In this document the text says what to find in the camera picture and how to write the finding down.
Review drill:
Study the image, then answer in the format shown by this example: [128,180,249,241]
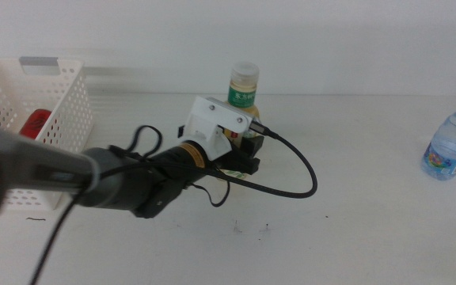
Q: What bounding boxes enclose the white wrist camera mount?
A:
[183,96,254,162]

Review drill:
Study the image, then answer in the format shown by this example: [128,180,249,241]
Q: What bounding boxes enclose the white perforated plastic basket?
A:
[0,57,95,211]

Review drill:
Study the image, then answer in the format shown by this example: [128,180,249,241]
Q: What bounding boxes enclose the yellow tea bottle white cap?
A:
[220,61,261,181]

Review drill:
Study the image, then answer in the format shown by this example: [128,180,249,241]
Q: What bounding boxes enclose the thick black braided cable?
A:
[28,120,319,285]

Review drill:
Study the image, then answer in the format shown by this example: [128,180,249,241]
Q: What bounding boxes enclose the clear water bottle blue cap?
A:
[420,96,456,181]

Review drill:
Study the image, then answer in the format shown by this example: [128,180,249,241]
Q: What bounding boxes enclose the red soda can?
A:
[18,108,53,140]

